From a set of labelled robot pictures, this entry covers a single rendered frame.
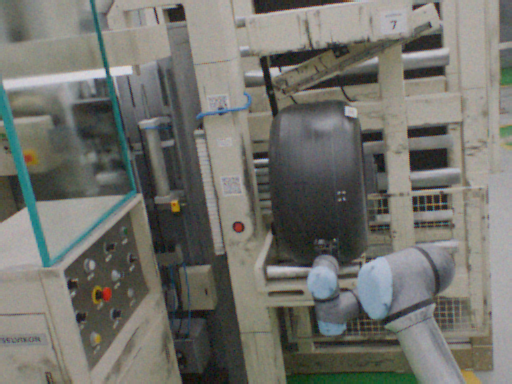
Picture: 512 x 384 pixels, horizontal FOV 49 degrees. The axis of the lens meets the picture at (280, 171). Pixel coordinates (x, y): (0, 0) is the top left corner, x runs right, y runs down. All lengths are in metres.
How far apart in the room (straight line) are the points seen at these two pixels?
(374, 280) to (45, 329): 0.85
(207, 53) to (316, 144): 0.48
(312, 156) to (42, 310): 0.88
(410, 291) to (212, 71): 1.06
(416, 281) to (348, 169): 0.64
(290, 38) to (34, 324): 1.28
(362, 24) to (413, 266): 1.12
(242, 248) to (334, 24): 0.88
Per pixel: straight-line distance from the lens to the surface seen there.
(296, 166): 1.76
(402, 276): 1.19
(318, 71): 2.27
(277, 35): 2.13
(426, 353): 1.20
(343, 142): 1.78
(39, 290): 1.54
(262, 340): 2.27
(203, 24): 1.92
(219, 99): 1.93
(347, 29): 2.11
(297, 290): 2.08
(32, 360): 1.66
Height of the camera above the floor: 1.80
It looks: 16 degrees down
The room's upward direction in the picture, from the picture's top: 8 degrees counter-clockwise
